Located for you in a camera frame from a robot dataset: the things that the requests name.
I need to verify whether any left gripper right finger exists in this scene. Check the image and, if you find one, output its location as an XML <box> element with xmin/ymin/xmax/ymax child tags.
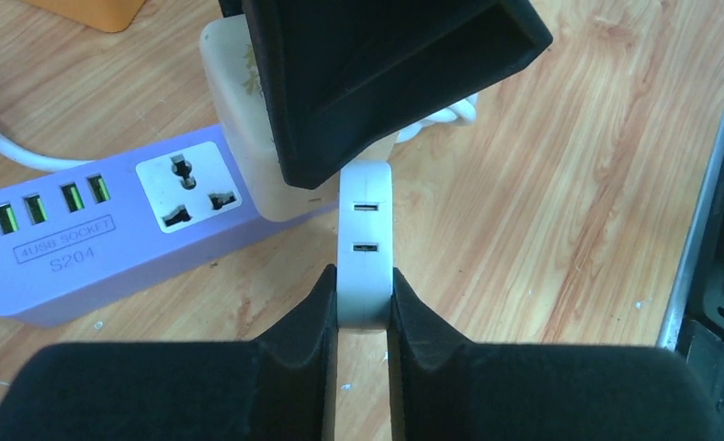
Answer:
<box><xmin>388</xmin><ymin>271</ymin><xmax>724</xmax><ymax>440</ymax></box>

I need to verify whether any beige dragon cube adapter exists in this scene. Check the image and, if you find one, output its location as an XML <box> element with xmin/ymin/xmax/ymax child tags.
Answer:
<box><xmin>198</xmin><ymin>15</ymin><xmax>400</xmax><ymax>223</ymax></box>

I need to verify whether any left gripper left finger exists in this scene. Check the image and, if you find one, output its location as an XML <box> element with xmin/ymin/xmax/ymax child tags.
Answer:
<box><xmin>0</xmin><ymin>266</ymin><xmax>338</xmax><ymax>440</ymax></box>

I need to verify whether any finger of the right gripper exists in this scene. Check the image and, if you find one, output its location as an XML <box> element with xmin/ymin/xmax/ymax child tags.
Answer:
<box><xmin>220</xmin><ymin>0</ymin><xmax>553</xmax><ymax>189</ymax></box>

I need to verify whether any orange power strip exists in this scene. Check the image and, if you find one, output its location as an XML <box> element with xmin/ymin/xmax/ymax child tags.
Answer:
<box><xmin>23</xmin><ymin>0</ymin><xmax>146</xmax><ymax>33</ymax></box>

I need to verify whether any purple USB power strip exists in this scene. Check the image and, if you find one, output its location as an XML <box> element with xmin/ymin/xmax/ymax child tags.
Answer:
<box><xmin>0</xmin><ymin>124</ymin><xmax>339</xmax><ymax>330</ymax></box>

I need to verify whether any coiled white cable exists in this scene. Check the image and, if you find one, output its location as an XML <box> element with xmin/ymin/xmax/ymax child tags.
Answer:
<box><xmin>395</xmin><ymin>91</ymin><xmax>480</xmax><ymax>144</ymax></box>

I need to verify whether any white USB charger plug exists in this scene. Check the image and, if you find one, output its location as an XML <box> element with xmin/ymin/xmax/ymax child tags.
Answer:
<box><xmin>336</xmin><ymin>160</ymin><xmax>394</xmax><ymax>333</ymax></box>

